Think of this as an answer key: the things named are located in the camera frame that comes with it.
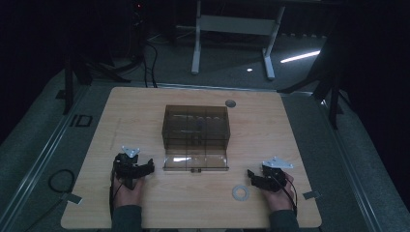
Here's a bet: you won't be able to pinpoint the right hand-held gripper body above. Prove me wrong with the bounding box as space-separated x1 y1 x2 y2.
256 156 295 193

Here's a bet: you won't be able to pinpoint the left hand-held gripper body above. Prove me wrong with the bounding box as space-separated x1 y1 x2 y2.
112 145 145 190

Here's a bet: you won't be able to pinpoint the person's right hand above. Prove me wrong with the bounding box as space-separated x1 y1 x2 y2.
260 171 296 213

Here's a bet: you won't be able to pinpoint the person's left hand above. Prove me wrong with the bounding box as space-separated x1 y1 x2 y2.
111 170 147 209

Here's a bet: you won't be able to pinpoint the white tape roll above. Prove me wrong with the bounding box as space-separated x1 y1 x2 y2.
231 184 250 202

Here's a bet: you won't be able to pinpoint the grey tape strip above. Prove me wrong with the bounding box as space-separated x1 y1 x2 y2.
65 191 83 205
302 189 323 200

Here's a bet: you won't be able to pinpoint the brown transparent box with lid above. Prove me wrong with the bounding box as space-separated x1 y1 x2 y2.
161 104 231 174

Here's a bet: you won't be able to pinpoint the dark items inside box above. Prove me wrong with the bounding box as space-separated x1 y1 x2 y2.
173 115 226 146

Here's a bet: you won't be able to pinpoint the black stand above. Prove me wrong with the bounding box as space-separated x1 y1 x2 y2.
278 42 345 131
62 54 132 116

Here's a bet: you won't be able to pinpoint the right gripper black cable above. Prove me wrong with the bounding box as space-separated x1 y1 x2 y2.
279 175 299 217

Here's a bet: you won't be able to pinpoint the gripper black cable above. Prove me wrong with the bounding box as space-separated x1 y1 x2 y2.
279 175 299 217
108 170 125 220

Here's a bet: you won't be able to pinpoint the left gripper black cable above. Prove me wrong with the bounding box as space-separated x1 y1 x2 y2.
108 170 125 220

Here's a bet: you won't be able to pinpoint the black cable loop on floor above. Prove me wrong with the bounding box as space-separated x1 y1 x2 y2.
18 168 76 232

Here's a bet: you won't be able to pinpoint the black floor cables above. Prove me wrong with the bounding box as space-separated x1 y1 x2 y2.
129 35 160 89

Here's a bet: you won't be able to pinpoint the white table frame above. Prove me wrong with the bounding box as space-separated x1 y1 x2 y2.
190 0 286 81

